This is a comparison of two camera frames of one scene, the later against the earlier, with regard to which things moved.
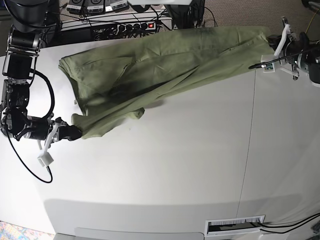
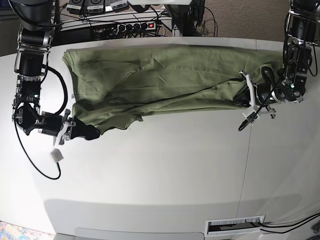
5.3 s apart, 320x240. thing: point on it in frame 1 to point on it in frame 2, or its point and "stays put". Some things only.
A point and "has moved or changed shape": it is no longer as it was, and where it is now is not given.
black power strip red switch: x=136 y=27 stays put
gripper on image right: x=292 y=55 to x=260 y=96
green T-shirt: x=112 y=82 has moved or changed shape
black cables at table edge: x=317 y=215 stays put
